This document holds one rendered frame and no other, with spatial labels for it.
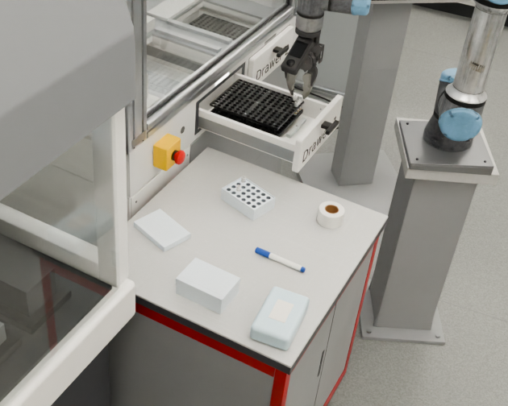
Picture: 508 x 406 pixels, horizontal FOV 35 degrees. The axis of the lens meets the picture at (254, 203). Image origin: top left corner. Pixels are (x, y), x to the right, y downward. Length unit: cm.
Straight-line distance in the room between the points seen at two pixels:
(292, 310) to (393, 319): 112
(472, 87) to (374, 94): 105
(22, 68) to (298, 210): 115
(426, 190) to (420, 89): 191
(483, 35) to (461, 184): 55
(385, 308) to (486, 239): 76
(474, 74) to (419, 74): 230
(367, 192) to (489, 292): 68
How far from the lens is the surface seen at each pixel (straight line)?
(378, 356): 288
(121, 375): 221
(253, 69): 252
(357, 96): 324
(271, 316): 182
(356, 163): 345
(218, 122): 229
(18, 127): 121
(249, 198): 215
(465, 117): 228
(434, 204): 258
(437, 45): 490
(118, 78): 138
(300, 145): 216
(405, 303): 287
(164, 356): 204
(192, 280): 188
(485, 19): 219
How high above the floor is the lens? 213
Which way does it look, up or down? 39 degrees down
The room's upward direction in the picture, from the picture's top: 6 degrees clockwise
